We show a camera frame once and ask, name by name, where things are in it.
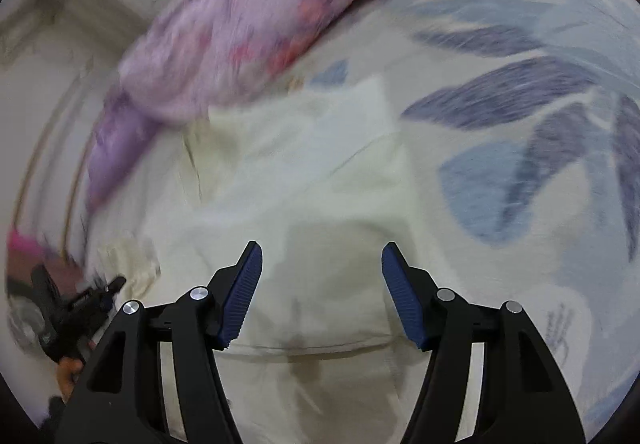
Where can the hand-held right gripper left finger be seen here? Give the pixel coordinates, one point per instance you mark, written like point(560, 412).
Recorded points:
point(244, 296)

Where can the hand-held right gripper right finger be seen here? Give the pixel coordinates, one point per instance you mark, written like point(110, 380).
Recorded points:
point(402, 299)

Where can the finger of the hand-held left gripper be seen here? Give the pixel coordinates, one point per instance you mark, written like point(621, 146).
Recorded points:
point(102, 293)

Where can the cream white garment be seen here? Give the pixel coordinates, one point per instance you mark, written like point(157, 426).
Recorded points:
point(310, 204)

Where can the person's left hand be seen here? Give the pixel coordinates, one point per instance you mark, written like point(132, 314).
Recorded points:
point(67, 374)

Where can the pink cloth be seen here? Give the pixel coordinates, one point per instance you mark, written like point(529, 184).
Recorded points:
point(25, 246)

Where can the blue leaf print bed sheet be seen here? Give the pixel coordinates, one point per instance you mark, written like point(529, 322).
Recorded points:
point(515, 124)

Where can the purple floral quilt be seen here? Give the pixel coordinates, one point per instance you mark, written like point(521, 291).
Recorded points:
point(240, 24)

